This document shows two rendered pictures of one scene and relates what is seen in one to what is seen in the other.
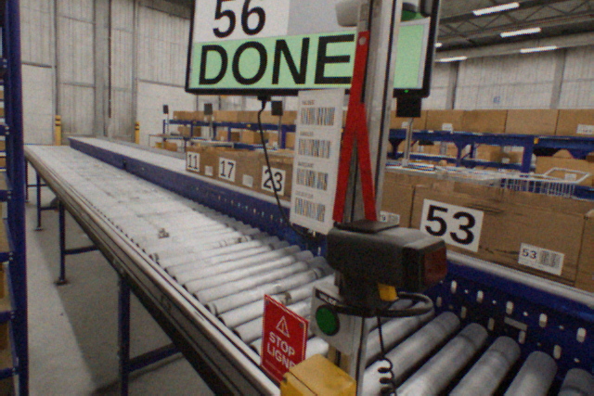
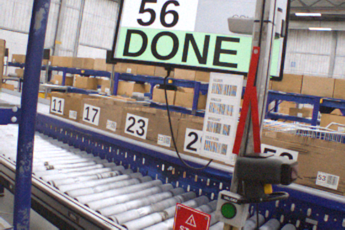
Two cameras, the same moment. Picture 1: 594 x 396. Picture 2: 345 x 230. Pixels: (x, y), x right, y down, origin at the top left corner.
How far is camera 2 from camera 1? 0.30 m
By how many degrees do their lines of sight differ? 11
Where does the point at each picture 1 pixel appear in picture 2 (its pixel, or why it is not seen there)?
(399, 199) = not seen: hidden behind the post
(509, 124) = (304, 87)
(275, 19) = (185, 20)
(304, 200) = (212, 142)
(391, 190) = not seen: hidden behind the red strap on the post
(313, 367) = not seen: outside the picture
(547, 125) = (328, 90)
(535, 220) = (326, 156)
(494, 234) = (303, 166)
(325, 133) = (229, 100)
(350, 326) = (243, 212)
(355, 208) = (247, 146)
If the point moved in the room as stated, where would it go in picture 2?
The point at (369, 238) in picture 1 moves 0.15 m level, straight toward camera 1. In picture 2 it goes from (263, 161) to (284, 183)
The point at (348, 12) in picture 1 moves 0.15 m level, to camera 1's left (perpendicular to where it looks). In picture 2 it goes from (236, 24) to (180, 14)
